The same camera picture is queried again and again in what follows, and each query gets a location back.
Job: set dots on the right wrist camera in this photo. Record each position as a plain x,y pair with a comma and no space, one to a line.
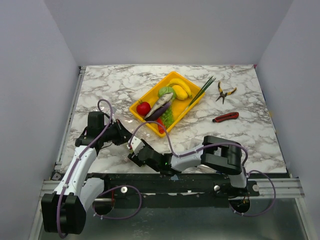
135,145

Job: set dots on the yellow banana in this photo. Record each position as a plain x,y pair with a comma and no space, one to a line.
180,82

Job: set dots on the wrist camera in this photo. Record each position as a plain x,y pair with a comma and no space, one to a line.
135,145
114,110

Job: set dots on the clear zip top bag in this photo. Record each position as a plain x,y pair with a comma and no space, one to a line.
118,135

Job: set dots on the yellow handled pliers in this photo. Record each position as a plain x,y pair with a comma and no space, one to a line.
222,94

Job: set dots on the purple eggplant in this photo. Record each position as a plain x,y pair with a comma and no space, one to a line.
155,113

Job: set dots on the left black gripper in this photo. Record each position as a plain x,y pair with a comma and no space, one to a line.
124,134

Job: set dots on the red chili pepper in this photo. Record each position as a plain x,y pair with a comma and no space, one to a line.
161,127

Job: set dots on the green cabbage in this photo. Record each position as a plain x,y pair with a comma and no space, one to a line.
165,90

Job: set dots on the yellow plastic tray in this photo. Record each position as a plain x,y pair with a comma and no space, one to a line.
177,105

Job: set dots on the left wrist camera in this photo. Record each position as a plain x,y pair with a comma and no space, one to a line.
114,110

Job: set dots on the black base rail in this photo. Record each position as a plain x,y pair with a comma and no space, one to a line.
185,190

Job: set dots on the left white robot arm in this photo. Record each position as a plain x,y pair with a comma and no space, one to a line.
64,210

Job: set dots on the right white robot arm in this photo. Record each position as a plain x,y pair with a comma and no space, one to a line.
224,156

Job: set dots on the green chives bunch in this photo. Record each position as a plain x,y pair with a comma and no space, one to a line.
200,92

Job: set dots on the red utility knife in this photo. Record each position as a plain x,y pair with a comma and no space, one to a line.
226,117

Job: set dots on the green lettuce leaf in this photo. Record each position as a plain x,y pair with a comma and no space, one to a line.
167,118

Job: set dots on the red tomato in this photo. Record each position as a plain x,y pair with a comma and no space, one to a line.
143,108

